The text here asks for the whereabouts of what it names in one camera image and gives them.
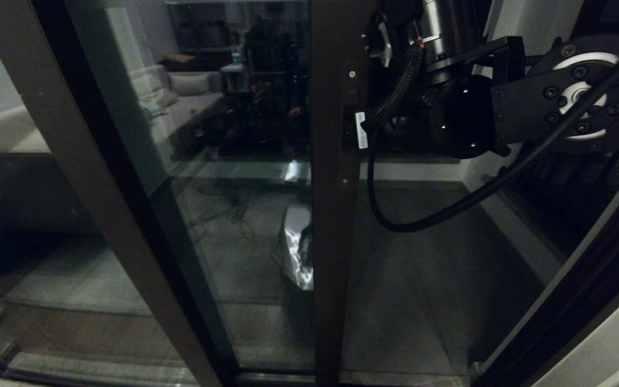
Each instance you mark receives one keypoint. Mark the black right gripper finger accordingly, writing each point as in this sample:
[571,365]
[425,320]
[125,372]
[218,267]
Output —
[350,141]
[350,118]

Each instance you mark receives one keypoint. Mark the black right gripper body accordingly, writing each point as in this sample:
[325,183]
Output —
[406,126]

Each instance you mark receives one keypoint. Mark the brown framed sliding glass door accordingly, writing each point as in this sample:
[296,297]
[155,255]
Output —
[331,242]

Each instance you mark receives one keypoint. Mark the dark brown door jamb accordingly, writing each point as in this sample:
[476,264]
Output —
[573,306]

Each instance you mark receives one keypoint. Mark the brown framed fixed glass panel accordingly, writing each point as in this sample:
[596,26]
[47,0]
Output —
[73,161]

